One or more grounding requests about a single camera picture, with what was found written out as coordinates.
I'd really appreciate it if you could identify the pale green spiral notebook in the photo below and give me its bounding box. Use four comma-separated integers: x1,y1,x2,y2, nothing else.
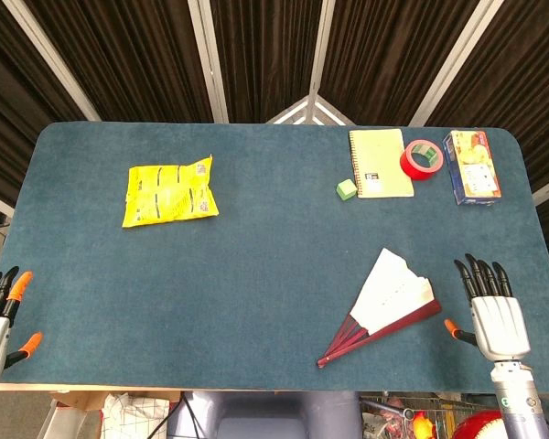
349,128,415,199

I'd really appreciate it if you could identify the blue felt table mat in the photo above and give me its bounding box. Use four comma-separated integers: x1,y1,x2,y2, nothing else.
0,121,549,394

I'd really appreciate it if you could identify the red and white ball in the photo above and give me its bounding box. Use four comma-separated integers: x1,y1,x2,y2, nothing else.
452,410,504,439

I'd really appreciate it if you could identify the orange yellow toy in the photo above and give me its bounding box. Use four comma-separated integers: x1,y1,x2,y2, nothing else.
411,410,435,439

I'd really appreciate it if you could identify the yellow snack bag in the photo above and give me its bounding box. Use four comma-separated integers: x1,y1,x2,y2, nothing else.
121,154,221,229

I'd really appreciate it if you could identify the red ribbed paper folding fan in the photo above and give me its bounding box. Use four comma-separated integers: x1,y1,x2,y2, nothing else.
316,248,443,369

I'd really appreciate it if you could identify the blue-grey robot torso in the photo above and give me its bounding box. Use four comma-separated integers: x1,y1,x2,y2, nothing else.
167,390,362,439

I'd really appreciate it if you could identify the black pleated curtain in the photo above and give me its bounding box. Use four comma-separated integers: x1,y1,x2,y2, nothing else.
0,0,549,239

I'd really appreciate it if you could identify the white checked cloth bag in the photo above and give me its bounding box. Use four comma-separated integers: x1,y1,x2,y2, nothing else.
101,392,170,439

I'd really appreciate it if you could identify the thin black cable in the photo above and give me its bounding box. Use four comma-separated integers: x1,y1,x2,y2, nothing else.
155,391,199,439

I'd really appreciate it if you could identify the white triangular frame base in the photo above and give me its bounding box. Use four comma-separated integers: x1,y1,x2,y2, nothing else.
264,94,356,126

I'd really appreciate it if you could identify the red tape roll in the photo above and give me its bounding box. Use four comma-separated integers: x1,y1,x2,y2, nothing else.
399,139,444,181

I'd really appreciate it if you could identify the white table leg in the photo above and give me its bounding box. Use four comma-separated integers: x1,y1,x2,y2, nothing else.
40,396,91,439

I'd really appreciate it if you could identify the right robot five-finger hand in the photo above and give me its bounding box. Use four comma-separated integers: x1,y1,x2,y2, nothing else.
443,253,532,363

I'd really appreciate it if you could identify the blue and yellow carton box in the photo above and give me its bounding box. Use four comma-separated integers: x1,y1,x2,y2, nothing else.
442,130,503,207

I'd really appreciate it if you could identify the green cube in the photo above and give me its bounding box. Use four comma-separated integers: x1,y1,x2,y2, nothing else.
336,178,358,201

